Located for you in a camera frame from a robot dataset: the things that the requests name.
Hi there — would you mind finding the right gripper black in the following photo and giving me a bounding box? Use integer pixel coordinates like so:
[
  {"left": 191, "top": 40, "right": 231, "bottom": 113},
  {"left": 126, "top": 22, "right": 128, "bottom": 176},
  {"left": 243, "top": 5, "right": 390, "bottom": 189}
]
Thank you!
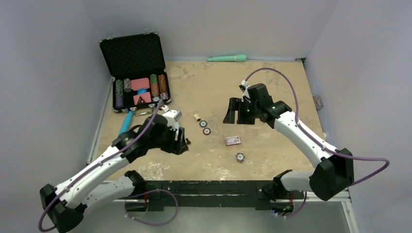
[{"left": 223, "top": 97, "right": 260, "bottom": 125}]

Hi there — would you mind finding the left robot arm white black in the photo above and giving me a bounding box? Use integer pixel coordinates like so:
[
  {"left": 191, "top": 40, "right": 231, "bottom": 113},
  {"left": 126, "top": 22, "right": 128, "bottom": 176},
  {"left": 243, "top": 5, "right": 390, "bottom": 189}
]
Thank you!
[{"left": 38, "top": 110, "right": 189, "bottom": 233}]

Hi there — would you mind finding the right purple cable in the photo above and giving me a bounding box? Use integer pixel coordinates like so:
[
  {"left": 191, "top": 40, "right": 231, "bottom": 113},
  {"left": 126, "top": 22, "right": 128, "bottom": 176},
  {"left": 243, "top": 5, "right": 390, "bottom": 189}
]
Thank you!
[{"left": 244, "top": 67, "right": 390, "bottom": 219}]

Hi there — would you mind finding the poker chip upper middle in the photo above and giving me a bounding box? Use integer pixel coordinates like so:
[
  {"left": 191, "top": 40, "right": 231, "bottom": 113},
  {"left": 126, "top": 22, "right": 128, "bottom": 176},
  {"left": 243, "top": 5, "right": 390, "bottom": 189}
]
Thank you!
[{"left": 199, "top": 120, "right": 207, "bottom": 128}]

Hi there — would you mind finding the pink card deck upper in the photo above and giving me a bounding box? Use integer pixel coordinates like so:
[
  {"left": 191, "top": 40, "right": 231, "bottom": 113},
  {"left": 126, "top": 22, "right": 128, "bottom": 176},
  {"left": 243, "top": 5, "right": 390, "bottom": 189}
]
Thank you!
[{"left": 131, "top": 78, "right": 151, "bottom": 91}]

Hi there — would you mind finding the blue handled tool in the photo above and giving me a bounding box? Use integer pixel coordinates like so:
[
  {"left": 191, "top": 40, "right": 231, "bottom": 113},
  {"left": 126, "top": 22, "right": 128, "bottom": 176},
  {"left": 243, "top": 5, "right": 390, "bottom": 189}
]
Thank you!
[{"left": 119, "top": 111, "right": 133, "bottom": 134}]

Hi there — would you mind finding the purple cable loop front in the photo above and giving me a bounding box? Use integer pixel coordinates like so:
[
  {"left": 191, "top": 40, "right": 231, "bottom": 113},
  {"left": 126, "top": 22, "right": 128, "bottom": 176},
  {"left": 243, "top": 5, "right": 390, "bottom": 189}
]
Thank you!
[{"left": 124, "top": 189, "right": 179, "bottom": 226}]

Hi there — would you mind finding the pink card deck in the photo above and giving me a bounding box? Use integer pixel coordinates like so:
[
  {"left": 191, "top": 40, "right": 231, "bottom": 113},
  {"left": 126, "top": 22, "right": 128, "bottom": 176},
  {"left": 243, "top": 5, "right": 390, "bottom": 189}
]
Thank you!
[
  {"left": 131, "top": 78, "right": 151, "bottom": 91},
  {"left": 133, "top": 92, "right": 152, "bottom": 105}
]

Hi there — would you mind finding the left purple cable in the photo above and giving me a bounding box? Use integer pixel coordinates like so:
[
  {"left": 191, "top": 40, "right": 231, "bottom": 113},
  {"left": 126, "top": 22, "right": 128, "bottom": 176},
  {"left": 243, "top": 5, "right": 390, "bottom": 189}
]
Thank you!
[{"left": 38, "top": 100, "right": 163, "bottom": 233}]

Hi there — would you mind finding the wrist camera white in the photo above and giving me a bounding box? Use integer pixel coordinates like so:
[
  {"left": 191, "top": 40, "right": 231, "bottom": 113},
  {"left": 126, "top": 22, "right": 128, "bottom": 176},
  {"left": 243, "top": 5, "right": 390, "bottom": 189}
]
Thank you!
[
  {"left": 239, "top": 80, "right": 250, "bottom": 102},
  {"left": 160, "top": 105, "right": 183, "bottom": 131}
]

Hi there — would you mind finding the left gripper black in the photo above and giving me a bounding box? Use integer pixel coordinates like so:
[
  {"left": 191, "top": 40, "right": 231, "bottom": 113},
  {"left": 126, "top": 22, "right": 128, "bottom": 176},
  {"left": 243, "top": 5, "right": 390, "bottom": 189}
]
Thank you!
[{"left": 149, "top": 123, "right": 188, "bottom": 154}]

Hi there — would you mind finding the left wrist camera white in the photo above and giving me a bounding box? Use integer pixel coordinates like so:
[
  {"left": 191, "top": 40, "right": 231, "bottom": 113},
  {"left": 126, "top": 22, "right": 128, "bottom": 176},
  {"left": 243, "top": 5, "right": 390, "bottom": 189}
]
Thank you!
[{"left": 160, "top": 105, "right": 183, "bottom": 131}]

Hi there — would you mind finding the pink card deck lower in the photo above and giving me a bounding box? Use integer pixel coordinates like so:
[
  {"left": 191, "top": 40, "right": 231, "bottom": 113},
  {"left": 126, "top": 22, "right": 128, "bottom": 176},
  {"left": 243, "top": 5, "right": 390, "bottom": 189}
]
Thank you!
[{"left": 133, "top": 92, "right": 152, "bottom": 105}]

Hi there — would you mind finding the orange chip stack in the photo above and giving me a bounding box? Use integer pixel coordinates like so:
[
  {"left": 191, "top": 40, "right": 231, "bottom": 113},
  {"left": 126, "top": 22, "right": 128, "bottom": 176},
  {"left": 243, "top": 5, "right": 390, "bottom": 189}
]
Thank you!
[{"left": 158, "top": 74, "right": 169, "bottom": 100}]

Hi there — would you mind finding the small cork piece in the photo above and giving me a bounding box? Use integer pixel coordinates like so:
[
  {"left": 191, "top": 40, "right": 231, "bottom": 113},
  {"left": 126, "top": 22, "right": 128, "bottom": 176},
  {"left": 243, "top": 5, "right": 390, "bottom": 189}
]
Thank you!
[{"left": 193, "top": 114, "right": 201, "bottom": 122}]

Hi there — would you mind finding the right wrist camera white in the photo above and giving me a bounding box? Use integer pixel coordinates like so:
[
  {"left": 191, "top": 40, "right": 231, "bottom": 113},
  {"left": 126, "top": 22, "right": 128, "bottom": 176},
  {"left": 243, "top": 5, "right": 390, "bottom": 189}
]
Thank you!
[{"left": 239, "top": 80, "right": 250, "bottom": 102}]

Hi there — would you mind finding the grey poker chip front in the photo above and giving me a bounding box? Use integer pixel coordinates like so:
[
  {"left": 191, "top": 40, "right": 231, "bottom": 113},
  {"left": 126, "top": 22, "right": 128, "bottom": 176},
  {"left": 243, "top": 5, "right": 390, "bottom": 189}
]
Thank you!
[{"left": 235, "top": 153, "right": 245, "bottom": 163}]

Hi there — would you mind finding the orange black poker chip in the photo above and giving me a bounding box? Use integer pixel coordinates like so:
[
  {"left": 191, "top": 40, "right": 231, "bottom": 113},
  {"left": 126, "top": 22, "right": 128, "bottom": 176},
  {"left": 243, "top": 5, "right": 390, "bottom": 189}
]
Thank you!
[{"left": 203, "top": 128, "right": 211, "bottom": 135}]

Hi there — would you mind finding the mint green marker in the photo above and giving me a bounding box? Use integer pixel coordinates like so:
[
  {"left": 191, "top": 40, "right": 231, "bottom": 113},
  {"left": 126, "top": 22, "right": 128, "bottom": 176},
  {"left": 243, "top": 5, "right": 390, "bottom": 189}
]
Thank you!
[{"left": 207, "top": 54, "right": 247, "bottom": 62}]

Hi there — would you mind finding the black poker chip case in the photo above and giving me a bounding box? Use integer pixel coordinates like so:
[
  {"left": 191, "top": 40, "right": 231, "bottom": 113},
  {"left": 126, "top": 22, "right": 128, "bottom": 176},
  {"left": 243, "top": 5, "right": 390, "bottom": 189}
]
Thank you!
[{"left": 99, "top": 32, "right": 172, "bottom": 113}]

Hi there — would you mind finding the green chip stack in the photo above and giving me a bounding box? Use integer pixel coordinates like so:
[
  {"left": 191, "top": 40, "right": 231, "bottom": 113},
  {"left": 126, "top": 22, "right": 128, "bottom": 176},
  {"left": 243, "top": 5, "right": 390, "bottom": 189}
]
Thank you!
[{"left": 115, "top": 80, "right": 123, "bottom": 108}]

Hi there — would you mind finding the red staple box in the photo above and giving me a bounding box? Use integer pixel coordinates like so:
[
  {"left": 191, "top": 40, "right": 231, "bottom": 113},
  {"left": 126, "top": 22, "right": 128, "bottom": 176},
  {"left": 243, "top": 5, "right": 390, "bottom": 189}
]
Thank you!
[{"left": 224, "top": 136, "right": 241, "bottom": 146}]

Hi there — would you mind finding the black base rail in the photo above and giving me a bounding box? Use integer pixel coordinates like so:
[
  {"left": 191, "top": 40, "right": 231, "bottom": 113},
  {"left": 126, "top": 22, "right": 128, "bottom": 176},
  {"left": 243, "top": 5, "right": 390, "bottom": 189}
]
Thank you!
[{"left": 120, "top": 181, "right": 304, "bottom": 213}]

